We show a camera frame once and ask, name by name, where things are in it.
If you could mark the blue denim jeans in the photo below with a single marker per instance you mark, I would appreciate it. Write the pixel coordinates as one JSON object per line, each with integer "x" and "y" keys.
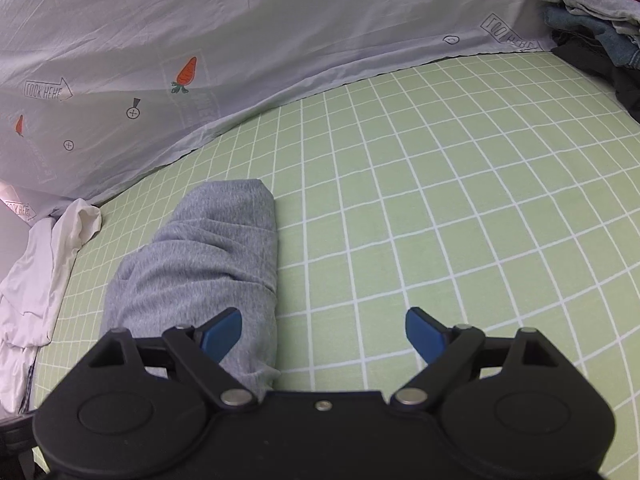
{"x": 600, "y": 40}

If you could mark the white shirt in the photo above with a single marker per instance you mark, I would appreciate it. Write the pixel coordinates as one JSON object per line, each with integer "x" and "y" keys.
{"x": 30, "y": 285}

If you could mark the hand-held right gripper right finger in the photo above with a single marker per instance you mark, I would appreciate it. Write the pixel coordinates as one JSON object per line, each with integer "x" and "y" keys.
{"x": 425, "y": 335}

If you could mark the black garment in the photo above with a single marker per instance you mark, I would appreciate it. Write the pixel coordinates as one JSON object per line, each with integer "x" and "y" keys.
{"x": 625, "y": 85}

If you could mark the green checked bed sheet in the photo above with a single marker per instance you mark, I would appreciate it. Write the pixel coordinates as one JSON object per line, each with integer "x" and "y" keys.
{"x": 425, "y": 185}

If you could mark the dark object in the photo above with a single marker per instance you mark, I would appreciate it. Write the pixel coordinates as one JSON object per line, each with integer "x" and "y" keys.
{"x": 15, "y": 450}

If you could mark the grey sweat pants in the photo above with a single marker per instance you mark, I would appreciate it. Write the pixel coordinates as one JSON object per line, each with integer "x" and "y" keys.
{"x": 210, "y": 260}

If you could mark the light grey folded garment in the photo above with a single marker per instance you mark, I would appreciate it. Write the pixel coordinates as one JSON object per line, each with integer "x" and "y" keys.
{"x": 590, "y": 2}

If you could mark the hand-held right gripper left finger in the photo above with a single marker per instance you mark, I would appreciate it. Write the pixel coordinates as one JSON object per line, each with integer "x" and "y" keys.
{"x": 222, "y": 335}

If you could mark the pale carrot print quilt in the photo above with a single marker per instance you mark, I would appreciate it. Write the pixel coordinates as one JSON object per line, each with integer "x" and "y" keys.
{"x": 225, "y": 45}

